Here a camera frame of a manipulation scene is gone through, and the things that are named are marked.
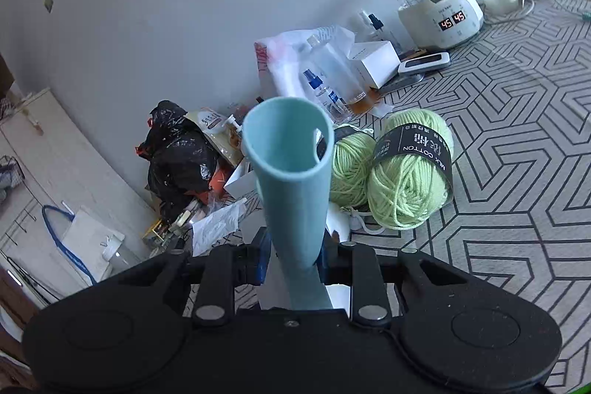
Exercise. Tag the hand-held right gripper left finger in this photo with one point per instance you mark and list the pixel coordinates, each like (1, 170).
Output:
(260, 259)

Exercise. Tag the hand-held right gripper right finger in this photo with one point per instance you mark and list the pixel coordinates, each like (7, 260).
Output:
(328, 258)

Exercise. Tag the light blue felt roll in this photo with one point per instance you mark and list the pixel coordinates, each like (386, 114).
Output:
(291, 172)

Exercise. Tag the crumpled clear plastic wrapper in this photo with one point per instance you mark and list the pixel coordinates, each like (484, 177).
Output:
(214, 223)

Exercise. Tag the open white carton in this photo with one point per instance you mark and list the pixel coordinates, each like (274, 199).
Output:
(242, 181)

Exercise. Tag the small green yarn ball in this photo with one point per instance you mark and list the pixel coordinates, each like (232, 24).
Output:
(351, 172)

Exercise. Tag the large green yarn ball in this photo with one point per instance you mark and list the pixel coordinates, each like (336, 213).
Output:
(408, 186)

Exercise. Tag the black plastic bag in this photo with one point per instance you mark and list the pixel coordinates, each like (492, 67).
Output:
(178, 154)

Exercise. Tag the beige snack pouch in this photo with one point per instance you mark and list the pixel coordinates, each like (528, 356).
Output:
(217, 128)

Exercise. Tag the clear spray bottle blue label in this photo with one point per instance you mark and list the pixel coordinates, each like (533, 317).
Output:
(323, 91)

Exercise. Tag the clear plastic bottle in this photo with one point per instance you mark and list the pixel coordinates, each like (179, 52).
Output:
(351, 84)

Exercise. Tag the white cardboard box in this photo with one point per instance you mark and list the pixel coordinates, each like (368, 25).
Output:
(374, 61)

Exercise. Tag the white plastic bag red print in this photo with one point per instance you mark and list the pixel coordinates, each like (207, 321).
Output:
(281, 57)

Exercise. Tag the geometric patterned tablecloth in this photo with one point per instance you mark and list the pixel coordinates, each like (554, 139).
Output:
(508, 135)

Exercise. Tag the white flat digital scale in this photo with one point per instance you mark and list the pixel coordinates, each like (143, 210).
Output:
(424, 61)

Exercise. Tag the dark dropper bottle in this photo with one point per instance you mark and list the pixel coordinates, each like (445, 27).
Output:
(375, 24)

